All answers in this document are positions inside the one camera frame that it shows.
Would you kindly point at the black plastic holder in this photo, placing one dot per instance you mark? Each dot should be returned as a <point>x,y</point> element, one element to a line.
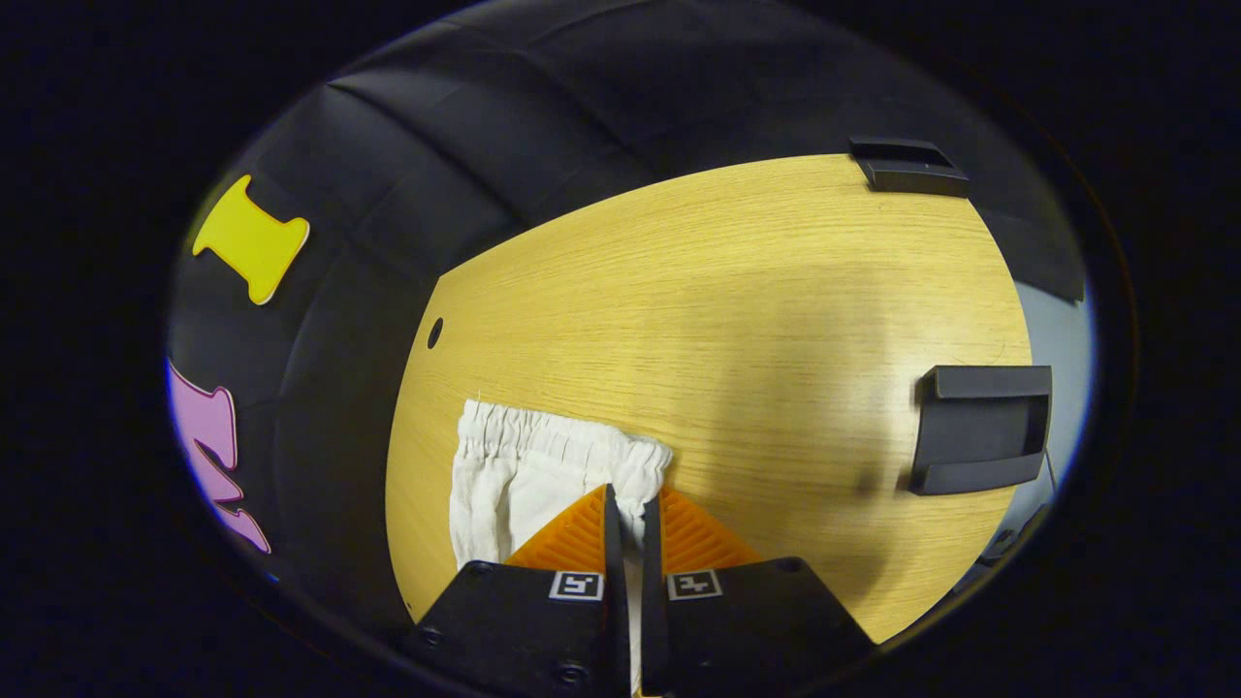
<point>911,176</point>
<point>974,436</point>

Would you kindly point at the black backdrop cloth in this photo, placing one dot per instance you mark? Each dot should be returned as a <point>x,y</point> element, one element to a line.
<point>407,194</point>

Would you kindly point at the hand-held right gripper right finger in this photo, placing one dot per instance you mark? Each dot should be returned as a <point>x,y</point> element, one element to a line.
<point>652,543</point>

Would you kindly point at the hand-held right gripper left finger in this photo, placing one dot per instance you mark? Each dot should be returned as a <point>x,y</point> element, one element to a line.
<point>613,543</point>

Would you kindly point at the white jeans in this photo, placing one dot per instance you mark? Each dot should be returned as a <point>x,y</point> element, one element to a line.
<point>524,475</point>

